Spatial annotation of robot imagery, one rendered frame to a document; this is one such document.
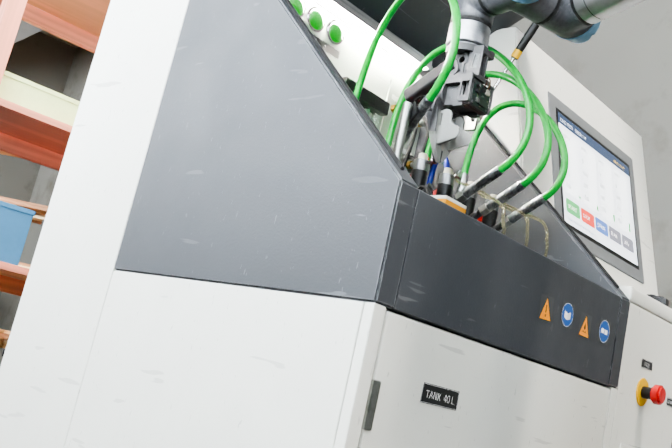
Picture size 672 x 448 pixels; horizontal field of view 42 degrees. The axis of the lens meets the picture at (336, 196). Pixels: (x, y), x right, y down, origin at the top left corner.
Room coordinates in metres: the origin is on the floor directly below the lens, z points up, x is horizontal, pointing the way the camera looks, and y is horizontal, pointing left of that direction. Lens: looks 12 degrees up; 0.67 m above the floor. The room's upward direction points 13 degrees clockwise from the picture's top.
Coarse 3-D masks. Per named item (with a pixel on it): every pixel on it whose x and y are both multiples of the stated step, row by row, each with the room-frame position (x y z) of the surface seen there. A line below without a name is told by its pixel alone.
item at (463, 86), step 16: (448, 48) 1.45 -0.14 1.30; (464, 48) 1.43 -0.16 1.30; (480, 48) 1.42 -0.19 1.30; (464, 64) 1.44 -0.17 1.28; (480, 64) 1.41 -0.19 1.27; (448, 80) 1.44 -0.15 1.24; (464, 80) 1.41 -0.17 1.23; (480, 80) 1.42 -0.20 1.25; (448, 96) 1.44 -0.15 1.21; (464, 96) 1.41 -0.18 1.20; (480, 96) 1.43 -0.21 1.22; (464, 112) 1.47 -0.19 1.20; (480, 112) 1.44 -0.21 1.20
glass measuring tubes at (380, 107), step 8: (352, 80) 1.68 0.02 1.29; (352, 88) 1.68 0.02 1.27; (360, 96) 1.70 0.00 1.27; (368, 96) 1.72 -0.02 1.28; (376, 96) 1.74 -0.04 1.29; (368, 104) 1.73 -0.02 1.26; (376, 104) 1.74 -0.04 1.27; (384, 104) 1.76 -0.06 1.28; (368, 112) 1.74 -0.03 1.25; (376, 112) 1.76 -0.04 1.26; (384, 112) 1.76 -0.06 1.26; (376, 120) 1.76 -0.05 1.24
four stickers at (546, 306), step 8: (544, 296) 1.34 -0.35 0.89; (544, 304) 1.35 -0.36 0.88; (552, 304) 1.36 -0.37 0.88; (568, 304) 1.40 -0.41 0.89; (544, 312) 1.35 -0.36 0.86; (568, 312) 1.40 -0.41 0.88; (544, 320) 1.35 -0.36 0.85; (568, 320) 1.41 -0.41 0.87; (584, 320) 1.44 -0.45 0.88; (584, 328) 1.45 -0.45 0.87; (600, 328) 1.49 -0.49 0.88; (608, 328) 1.51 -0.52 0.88; (584, 336) 1.45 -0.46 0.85; (600, 336) 1.49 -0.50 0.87; (608, 336) 1.51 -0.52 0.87
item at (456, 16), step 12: (396, 0) 1.53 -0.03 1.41; (456, 0) 1.31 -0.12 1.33; (456, 12) 1.29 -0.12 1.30; (384, 24) 1.57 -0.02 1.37; (456, 24) 1.29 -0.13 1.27; (456, 36) 1.28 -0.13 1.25; (372, 48) 1.60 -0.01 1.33; (456, 48) 1.28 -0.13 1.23; (360, 72) 1.62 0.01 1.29; (444, 72) 1.29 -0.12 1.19; (360, 84) 1.62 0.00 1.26; (432, 96) 1.32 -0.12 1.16
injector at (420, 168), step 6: (414, 162) 1.49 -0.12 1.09; (420, 162) 1.48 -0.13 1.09; (414, 168) 1.49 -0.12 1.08; (420, 168) 1.48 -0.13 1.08; (426, 168) 1.49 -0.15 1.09; (414, 174) 1.49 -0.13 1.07; (420, 174) 1.48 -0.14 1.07; (426, 174) 1.49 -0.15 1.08; (414, 180) 1.48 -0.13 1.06; (420, 180) 1.48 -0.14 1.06; (426, 186) 1.47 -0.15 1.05; (432, 186) 1.48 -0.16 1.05
